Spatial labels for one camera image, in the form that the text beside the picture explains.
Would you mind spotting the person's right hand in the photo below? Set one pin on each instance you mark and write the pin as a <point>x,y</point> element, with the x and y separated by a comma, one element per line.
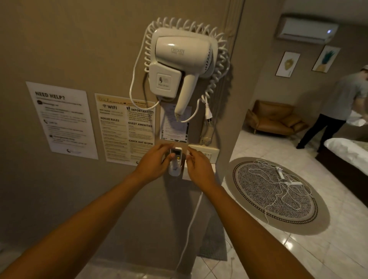
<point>201,171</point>

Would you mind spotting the person's left hand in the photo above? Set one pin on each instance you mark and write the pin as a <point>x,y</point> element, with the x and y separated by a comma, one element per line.
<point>152,163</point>

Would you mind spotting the person's right thumb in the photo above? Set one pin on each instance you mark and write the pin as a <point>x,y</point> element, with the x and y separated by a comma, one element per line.
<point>189,161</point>

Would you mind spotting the person's left thumb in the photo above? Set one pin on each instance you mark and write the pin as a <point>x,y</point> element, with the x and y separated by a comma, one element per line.
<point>169,158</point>

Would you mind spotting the white remote control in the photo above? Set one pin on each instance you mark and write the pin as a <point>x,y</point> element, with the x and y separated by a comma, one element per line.
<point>177,153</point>

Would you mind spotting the person's left forearm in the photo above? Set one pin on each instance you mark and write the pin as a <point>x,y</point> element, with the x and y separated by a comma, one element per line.
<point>80,227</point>

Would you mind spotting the person's right forearm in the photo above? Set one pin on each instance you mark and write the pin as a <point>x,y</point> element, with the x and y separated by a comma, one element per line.
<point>247,230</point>

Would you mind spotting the small white instruction card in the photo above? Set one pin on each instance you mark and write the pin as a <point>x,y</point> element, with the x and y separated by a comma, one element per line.
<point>172,130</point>

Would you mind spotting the yellow-bordered house rules poster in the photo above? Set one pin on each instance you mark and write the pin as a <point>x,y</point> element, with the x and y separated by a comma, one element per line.
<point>120,132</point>

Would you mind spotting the round patterned rug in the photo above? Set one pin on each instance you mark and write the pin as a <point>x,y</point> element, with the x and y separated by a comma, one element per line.
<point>258,201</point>

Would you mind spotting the grey floor mat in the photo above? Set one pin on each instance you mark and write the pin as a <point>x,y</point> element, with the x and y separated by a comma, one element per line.
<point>214,241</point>

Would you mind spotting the white charger adapter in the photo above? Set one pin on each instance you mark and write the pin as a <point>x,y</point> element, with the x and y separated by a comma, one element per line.
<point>279,172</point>

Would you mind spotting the brown leather armchair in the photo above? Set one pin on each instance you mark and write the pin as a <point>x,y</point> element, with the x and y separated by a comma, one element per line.
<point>273,116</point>

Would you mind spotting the white power strip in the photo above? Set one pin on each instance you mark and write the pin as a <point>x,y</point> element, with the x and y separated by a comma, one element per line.
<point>293,184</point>

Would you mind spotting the white hair dryer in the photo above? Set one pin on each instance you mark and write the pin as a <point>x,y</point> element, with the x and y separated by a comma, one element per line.
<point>181,51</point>

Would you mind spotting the white help notice poster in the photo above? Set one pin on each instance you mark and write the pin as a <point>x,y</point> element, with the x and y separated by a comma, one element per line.
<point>61,120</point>

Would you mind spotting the framed yellow fruit picture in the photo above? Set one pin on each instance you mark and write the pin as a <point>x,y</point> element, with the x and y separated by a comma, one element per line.
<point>287,64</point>

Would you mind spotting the bed with white mattress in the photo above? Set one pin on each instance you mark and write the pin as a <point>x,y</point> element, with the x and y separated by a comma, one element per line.
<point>348,161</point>

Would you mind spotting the framed pineapple picture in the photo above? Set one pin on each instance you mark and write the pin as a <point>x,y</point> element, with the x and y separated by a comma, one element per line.
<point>326,59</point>

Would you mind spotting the white bedding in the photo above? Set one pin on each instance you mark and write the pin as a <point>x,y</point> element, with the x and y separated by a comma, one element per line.
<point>358,119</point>

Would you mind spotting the white air conditioner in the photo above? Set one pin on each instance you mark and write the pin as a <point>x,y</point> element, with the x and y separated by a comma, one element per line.
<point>304,28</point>

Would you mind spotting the white wall socket plate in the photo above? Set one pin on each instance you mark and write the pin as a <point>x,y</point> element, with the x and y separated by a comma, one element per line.
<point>207,153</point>

